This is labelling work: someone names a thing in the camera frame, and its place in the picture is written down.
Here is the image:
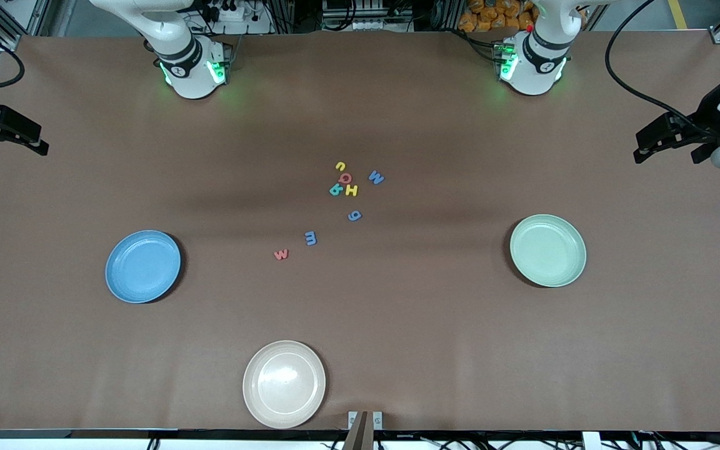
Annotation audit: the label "green plate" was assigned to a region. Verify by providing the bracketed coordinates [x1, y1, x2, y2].
[510, 214, 587, 288]

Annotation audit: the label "blue plate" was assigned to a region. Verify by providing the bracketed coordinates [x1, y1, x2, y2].
[105, 230, 182, 304]

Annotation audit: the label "orange bagged items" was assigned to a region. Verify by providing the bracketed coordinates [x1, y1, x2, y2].
[458, 0, 587, 34]

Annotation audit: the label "white power strip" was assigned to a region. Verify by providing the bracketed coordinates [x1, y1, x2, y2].
[201, 0, 273, 36]

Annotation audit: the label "black electronics box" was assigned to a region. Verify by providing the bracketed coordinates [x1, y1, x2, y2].
[321, 0, 412, 32]

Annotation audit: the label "beige plate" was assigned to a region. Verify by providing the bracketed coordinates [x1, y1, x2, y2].
[242, 340, 327, 429]

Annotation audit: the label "aluminium table edge rail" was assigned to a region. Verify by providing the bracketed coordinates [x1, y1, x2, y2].
[0, 428, 720, 450]

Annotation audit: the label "camera stand bracket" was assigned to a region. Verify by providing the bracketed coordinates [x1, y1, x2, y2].
[342, 411, 383, 450]

